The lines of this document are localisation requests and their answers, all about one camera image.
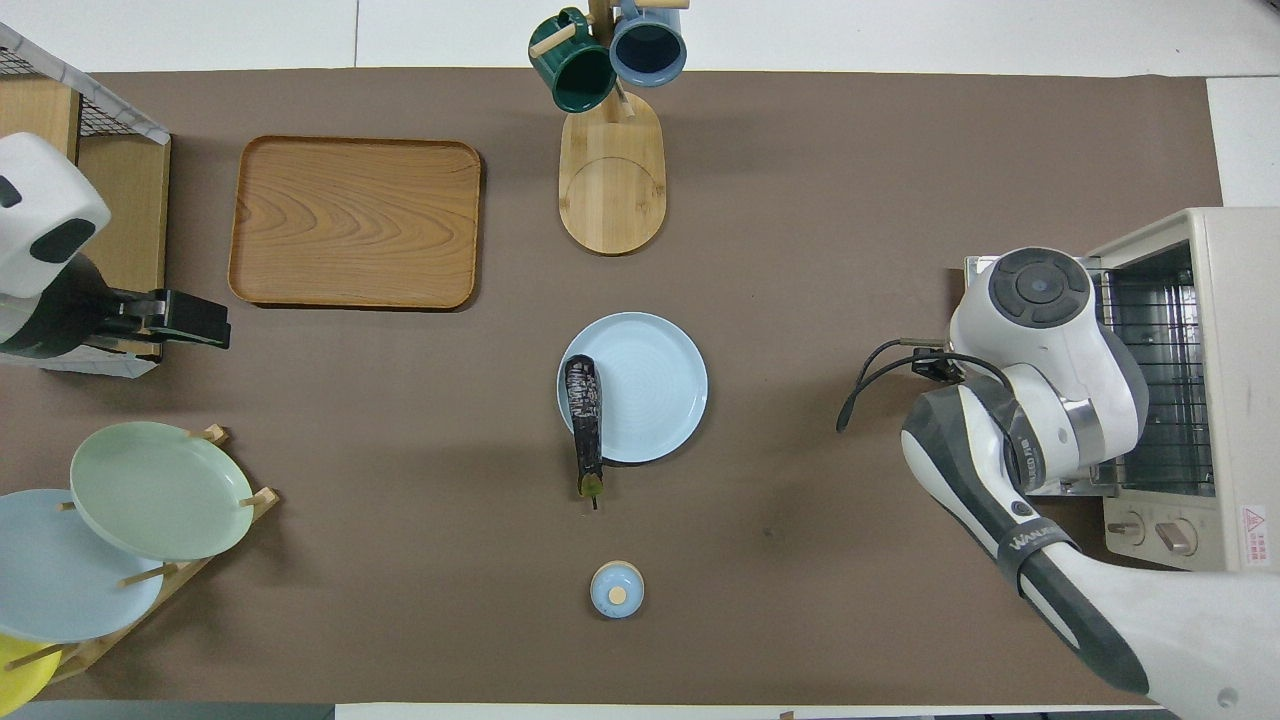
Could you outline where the wire and wood shelf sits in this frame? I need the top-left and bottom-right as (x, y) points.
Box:
(0, 22), (171, 379)

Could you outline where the dark purple eggplant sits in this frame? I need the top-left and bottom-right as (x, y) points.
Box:
(563, 354), (606, 511)

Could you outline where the wooden plate rack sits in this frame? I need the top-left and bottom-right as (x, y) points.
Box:
(45, 425), (281, 686)

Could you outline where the beige toaster oven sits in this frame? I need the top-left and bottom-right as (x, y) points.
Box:
(1085, 207), (1280, 573)

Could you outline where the blue mug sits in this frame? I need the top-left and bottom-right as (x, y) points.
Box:
(609, 0), (689, 88)

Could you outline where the white marbled cloth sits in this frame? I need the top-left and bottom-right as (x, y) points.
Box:
(40, 345), (161, 379)
(0, 22), (171, 146)

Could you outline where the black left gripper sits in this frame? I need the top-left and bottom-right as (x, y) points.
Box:
(0, 255), (231, 359)

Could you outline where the dark green mug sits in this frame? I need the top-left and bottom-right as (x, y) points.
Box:
(528, 8), (619, 114)

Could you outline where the wooden mug tree stand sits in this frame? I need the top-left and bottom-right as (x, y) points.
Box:
(530, 0), (691, 257)

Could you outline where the red warning sticker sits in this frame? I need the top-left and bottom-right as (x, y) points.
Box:
(1240, 505), (1271, 567)

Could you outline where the metal oven wire rack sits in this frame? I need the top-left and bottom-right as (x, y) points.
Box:
(1090, 268), (1216, 493)

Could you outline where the wooden serving tray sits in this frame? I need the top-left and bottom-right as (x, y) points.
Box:
(228, 135), (483, 311)

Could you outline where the pale green plate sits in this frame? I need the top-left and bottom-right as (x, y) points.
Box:
(70, 421), (255, 562)

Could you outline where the yellow plate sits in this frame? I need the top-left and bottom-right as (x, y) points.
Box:
(0, 633), (61, 716)

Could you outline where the large light blue plate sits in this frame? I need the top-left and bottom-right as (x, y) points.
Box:
(0, 488), (166, 644)

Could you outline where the small light blue plate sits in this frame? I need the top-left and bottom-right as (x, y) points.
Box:
(557, 312), (709, 464)

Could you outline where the brown table mat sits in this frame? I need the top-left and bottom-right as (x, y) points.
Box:
(0, 68), (1276, 706)

